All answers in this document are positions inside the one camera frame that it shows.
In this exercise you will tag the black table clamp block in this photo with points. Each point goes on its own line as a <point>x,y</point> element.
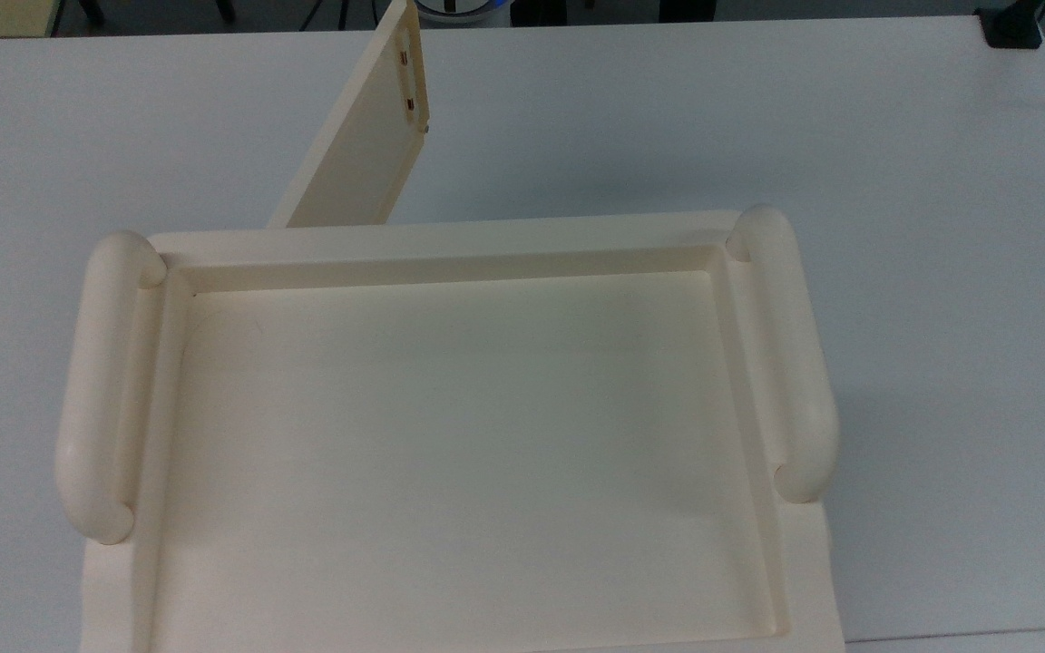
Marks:
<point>1012,25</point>

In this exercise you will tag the cream cabinet door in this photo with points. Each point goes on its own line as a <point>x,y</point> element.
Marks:
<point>355,154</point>

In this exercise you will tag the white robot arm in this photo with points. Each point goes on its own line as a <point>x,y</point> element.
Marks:
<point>459,9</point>

